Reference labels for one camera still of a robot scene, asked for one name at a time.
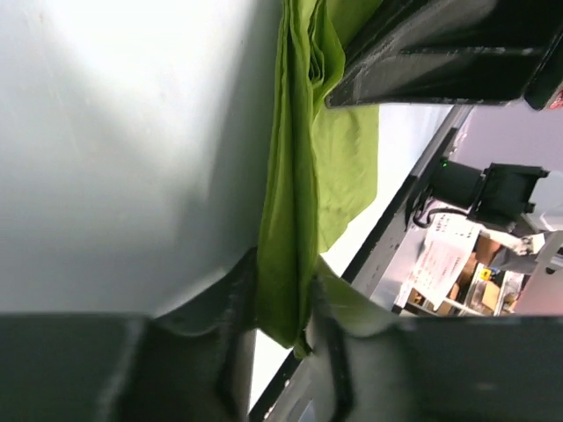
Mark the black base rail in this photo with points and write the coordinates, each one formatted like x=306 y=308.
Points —
x=363 y=273

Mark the green paper napkin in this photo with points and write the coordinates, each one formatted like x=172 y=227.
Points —
x=322 y=166

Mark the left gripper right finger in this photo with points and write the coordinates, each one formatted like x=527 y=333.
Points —
x=369 y=364

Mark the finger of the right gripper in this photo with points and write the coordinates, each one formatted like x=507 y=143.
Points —
x=475 y=53

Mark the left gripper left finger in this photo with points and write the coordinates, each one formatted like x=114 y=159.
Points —
x=193 y=363

